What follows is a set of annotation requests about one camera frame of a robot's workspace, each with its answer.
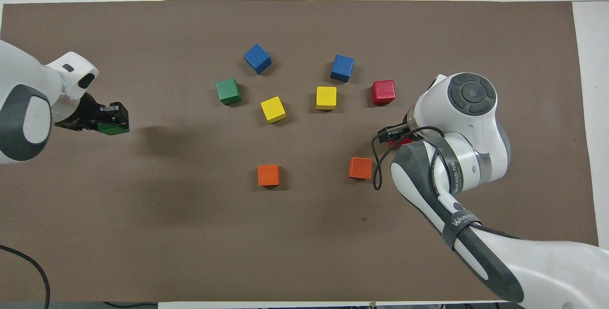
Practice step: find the blue wooden cube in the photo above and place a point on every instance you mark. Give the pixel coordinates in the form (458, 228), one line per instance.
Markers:
(257, 58)
(342, 67)

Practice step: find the red wooden cube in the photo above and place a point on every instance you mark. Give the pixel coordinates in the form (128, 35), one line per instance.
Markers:
(402, 144)
(383, 92)

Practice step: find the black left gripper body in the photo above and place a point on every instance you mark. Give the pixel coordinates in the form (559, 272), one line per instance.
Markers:
(85, 116)

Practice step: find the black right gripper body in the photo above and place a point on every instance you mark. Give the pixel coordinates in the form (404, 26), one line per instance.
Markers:
(407, 128)

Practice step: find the yellow wooden cube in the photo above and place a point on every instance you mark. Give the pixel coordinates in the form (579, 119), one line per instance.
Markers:
(273, 109)
(326, 97)

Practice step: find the orange wooden cube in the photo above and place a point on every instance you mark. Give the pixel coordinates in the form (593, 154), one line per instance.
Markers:
(360, 167)
(269, 174)

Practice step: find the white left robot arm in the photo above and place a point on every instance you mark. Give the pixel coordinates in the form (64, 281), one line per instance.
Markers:
(24, 109)

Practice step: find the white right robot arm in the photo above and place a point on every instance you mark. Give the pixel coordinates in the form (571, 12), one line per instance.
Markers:
(466, 123)

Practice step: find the green wooden cube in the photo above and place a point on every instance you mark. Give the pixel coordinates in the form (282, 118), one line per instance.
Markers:
(114, 132)
(229, 91)

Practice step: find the brown paper table mat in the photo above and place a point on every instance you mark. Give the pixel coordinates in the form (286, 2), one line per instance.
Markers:
(238, 242)

